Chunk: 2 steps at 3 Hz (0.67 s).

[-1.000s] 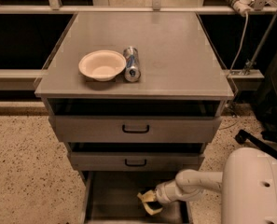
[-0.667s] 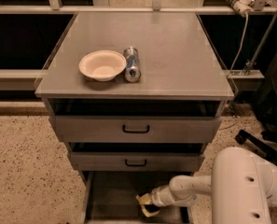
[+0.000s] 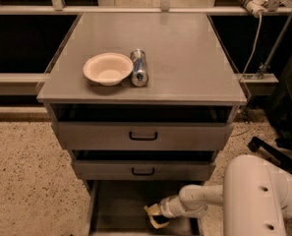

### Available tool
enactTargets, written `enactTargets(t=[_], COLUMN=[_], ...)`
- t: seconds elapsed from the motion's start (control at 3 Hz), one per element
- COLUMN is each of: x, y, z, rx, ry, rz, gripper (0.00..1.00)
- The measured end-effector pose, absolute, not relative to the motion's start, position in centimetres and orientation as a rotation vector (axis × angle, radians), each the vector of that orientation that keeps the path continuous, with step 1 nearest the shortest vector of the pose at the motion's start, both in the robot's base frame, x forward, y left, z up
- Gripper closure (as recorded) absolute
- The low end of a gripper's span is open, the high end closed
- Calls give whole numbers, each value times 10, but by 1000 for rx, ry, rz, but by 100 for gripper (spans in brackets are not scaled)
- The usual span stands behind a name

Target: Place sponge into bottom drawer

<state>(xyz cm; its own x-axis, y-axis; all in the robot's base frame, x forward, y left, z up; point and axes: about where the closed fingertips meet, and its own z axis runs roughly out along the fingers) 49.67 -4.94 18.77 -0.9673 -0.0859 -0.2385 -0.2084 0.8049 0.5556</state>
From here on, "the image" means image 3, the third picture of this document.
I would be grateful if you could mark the metal rod with clamp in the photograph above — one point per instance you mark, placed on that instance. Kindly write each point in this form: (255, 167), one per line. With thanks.
(263, 67)

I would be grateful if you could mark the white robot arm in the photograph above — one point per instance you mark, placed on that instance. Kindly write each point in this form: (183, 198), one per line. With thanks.
(256, 197)

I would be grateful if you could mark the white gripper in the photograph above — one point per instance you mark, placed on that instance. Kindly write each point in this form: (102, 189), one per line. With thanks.
(165, 208)

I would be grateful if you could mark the black top drawer handle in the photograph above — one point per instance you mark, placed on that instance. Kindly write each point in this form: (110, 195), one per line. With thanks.
(143, 137)

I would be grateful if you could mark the grey drawer cabinet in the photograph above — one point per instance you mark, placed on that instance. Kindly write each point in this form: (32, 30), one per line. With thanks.
(189, 79)

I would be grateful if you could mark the black drawer handle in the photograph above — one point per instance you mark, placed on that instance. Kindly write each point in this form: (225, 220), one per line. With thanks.
(143, 137)
(142, 171)

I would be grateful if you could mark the grey open bottom drawer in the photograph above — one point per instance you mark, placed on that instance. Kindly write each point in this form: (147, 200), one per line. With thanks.
(117, 209)

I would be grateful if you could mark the silver blue drink can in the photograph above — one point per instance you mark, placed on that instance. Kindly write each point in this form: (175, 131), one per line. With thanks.
(139, 74)

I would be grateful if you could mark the white paper bowl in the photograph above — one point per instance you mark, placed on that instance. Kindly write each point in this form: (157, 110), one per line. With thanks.
(108, 69)

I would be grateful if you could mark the white power strip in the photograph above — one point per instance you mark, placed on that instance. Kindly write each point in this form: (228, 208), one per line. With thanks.
(254, 7)

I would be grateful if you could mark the black middle drawer handle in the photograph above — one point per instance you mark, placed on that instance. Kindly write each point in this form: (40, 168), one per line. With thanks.
(142, 171)

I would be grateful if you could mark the grey top drawer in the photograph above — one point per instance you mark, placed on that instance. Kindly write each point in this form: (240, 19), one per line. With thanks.
(115, 136)

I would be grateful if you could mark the grey middle drawer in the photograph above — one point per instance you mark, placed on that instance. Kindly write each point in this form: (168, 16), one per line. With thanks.
(164, 170)

